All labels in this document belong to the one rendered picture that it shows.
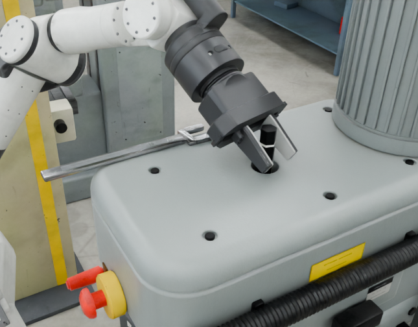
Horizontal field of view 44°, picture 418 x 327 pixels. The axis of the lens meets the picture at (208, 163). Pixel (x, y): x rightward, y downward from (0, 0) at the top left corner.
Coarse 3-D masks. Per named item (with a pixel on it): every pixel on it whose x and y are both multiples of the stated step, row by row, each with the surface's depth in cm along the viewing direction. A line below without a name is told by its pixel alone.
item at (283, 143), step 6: (270, 114) 69; (264, 120) 70; (270, 120) 69; (276, 120) 69; (276, 126) 68; (282, 132) 68; (276, 138) 69; (282, 138) 68; (288, 138) 68; (276, 144) 70; (282, 144) 69; (288, 144) 68; (282, 150) 69; (288, 150) 68; (294, 150) 68; (288, 156) 69
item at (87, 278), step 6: (90, 270) 77; (96, 270) 77; (102, 270) 78; (72, 276) 77; (78, 276) 76; (84, 276) 77; (90, 276) 77; (96, 276) 77; (66, 282) 76; (72, 282) 76; (78, 282) 76; (84, 282) 76; (90, 282) 77; (96, 282) 78; (72, 288) 76; (78, 288) 77
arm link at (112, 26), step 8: (104, 8) 76; (112, 8) 75; (120, 8) 76; (104, 16) 75; (112, 16) 75; (120, 16) 76; (104, 24) 76; (112, 24) 75; (120, 24) 76; (104, 32) 76; (112, 32) 75; (120, 32) 76; (128, 32) 78; (112, 40) 77; (120, 40) 76; (128, 40) 78; (136, 40) 79; (144, 40) 79
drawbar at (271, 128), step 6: (264, 126) 67; (270, 126) 67; (264, 132) 66; (270, 132) 66; (276, 132) 67; (264, 138) 66; (270, 138) 66; (264, 144) 67; (270, 144) 67; (264, 150) 67; (270, 150) 67; (270, 156) 68; (270, 168) 69
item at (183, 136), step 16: (192, 128) 76; (144, 144) 72; (160, 144) 72; (176, 144) 73; (192, 144) 73; (80, 160) 68; (96, 160) 68; (112, 160) 69; (48, 176) 65; (64, 176) 66
